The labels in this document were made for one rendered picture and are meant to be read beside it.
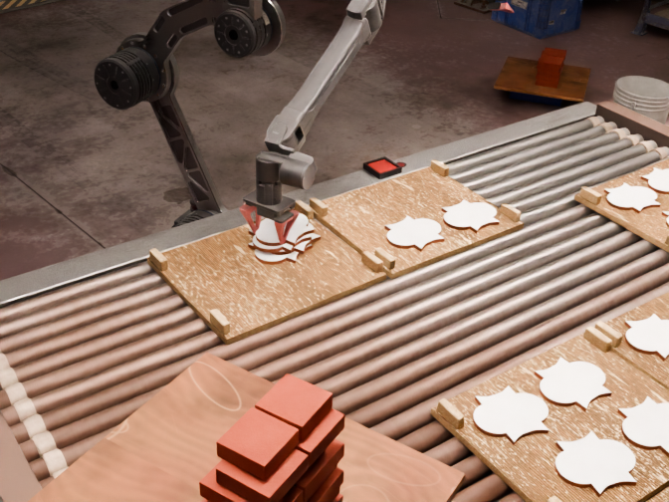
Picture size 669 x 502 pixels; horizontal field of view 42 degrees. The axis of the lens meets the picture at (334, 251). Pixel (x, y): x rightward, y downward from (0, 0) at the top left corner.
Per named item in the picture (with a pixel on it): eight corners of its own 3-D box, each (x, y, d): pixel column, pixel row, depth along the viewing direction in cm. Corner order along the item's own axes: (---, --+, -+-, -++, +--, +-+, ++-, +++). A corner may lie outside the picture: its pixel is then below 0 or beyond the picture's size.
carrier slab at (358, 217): (306, 210, 219) (306, 205, 218) (431, 170, 239) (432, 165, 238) (391, 279, 195) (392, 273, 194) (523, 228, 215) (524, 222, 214)
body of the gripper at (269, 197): (279, 219, 189) (279, 189, 185) (241, 205, 194) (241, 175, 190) (296, 207, 194) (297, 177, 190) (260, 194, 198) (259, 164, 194)
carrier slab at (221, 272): (146, 263, 197) (146, 257, 196) (297, 211, 218) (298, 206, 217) (226, 346, 174) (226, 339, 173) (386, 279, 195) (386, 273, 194)
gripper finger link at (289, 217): (281, 253, 193) (282, 215, 188) (256, 242, 196) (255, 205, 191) (300, 240, 198) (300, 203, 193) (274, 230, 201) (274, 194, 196)
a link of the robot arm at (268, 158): (264, 144, 190) (250, 154, 186) (292, 151, 187) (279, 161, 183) (264, 172, 194) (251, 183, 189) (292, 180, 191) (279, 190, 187)
